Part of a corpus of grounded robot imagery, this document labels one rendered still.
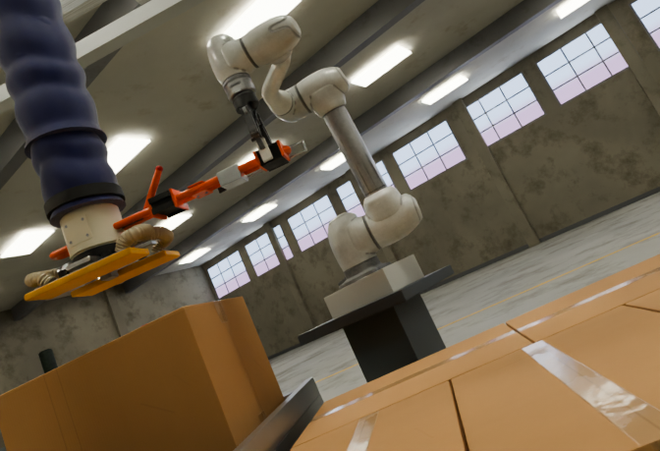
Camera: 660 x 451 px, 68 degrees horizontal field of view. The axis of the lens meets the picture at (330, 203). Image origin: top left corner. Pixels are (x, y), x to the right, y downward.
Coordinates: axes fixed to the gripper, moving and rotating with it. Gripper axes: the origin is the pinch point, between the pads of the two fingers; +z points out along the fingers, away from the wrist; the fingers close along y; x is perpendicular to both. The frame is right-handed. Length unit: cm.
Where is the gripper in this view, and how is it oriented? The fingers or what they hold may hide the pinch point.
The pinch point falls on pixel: (269, 155)
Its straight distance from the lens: 147.3
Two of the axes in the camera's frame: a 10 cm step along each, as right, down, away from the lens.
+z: 4.1, 8.9, -1.9
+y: -1.8, -1.3, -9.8
